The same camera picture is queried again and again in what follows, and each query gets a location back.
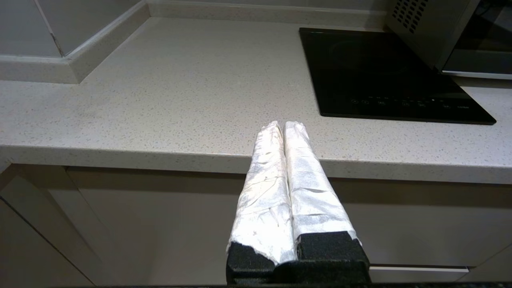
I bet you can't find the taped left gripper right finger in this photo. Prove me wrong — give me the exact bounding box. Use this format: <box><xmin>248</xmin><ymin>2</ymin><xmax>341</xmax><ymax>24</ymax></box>
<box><xmin>283</xmin><ymin>121</ymin><xmax>370</xmax><ymax>282</ymax></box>

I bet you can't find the beige angled cabinet panel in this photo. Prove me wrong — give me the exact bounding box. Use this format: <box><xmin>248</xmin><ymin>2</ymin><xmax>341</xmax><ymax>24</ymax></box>
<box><xmin>0</xmin><ymin>164</ymin><xmax>116</xmax><ymax>286</ymax></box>

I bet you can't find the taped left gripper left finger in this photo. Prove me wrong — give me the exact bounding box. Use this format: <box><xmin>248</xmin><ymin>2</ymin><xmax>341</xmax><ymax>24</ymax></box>
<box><xmin>226</xmin><ymin>121</ymin><xmax>297</xmax><ymax>285</ymax></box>

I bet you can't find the beige cabinet door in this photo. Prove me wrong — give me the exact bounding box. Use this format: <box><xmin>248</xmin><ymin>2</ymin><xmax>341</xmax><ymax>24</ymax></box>
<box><xmin>66</xmin><ymin>167</ymin><xmax>512</xmax><ymax>285</ymax></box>
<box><xmin>368</xmin><ymin>244</ymin><xmax>512</xmax><ymax>284</ymax></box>

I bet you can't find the black induction cooktop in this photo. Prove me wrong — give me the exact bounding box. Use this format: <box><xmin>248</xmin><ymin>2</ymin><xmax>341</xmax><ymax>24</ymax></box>
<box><xmin>299</xmin><ymin>27</ymin><xmax>497</xmax><ymax>125</ymax></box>

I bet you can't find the silver microwave oven body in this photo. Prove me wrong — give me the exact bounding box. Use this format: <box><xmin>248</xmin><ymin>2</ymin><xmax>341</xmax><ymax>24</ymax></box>
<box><xmin>385</xmin><ymin>0</ymin><xmax>480</xmax><ymax>72</ymax></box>

